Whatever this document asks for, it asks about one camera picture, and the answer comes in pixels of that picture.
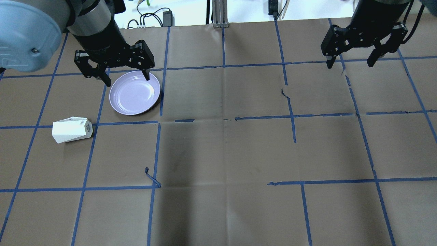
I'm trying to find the black power adapter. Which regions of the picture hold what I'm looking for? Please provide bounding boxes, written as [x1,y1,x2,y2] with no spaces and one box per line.
[162,10,175,27]

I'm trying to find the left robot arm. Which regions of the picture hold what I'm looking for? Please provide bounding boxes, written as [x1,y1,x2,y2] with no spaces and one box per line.
[0,0,155,86]

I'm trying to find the black cables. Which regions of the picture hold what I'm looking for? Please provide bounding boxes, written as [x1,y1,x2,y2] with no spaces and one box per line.
[127,8,171,29]

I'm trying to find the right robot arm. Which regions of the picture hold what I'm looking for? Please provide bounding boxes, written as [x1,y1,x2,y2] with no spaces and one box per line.
[321,0,436,69]

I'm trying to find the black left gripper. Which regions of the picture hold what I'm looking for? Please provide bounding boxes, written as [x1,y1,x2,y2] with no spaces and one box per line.
[74,29,155,87]

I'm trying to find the white angular cup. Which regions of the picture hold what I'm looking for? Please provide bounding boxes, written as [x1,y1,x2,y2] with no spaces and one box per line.
[52,117,93,144]

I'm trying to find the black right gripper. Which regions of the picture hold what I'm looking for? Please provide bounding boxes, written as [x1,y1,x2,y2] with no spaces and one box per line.
[321,14,409,69]

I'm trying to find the aluminium frame post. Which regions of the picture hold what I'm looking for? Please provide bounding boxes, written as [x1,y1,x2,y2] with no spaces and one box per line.
[211,0,229,28]

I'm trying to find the lavender plate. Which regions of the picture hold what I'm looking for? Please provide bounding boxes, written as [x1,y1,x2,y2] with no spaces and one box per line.
[108,71,161,115]

